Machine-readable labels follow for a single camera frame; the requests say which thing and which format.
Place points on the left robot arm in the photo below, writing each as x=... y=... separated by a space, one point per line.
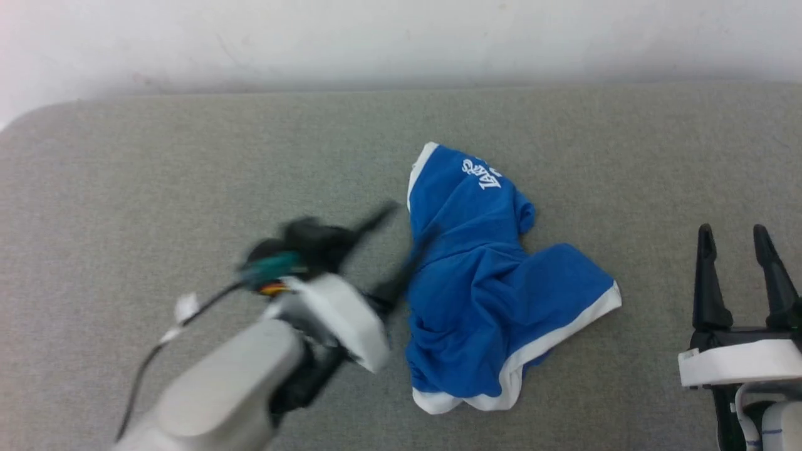
x=225 y=388

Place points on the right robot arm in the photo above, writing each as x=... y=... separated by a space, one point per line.
x=764 y=419

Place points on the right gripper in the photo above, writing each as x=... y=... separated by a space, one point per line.
x=742 y=360

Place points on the blue garment with white trim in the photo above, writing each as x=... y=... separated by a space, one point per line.
x=482 y=294

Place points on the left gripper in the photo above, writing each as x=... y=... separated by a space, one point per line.
x=338 y=313

